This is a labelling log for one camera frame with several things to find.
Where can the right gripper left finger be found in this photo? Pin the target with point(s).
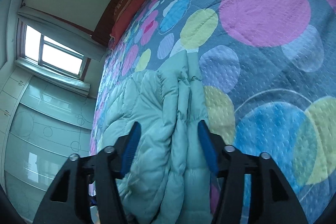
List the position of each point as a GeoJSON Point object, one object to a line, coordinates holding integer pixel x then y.
{"type": "Point", "coordinates": [67, 199]}

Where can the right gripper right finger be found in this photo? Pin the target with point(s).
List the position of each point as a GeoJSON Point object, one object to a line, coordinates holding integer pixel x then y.
{"type": "Point", "coordinates": [272, 198]}

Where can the teal quilted puffer jacket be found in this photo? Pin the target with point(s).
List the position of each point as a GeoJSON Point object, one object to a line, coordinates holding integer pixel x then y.
{"type": "Point", "coordinates": [169, 180]}

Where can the glossy sliding wardrobe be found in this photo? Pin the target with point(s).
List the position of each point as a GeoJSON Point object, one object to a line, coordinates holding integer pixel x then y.
{"type": "Point", "coordinates": [41, 125]}

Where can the left window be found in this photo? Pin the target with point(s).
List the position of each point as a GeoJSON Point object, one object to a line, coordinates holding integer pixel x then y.
{"type": "Point", "coordinates": [45, 52]}

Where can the polka dot bed cover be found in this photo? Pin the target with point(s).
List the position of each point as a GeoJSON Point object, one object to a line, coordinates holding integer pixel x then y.
{"type": "Point", "coordinates": [268, 75]}

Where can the brown embroidered cushion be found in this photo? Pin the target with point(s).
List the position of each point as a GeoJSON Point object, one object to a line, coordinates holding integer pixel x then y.
{"type": "Point", "coordinates": [120, 8]}

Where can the red pillow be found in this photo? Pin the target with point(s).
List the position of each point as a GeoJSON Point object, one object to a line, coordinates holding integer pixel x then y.
{"type": "Point", "coordinates": [121, 25]}

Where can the dark wooden headboard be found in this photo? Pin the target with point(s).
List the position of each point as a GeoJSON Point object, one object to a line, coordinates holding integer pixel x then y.
{"type": "Point", "coordinates": [104, 27]}

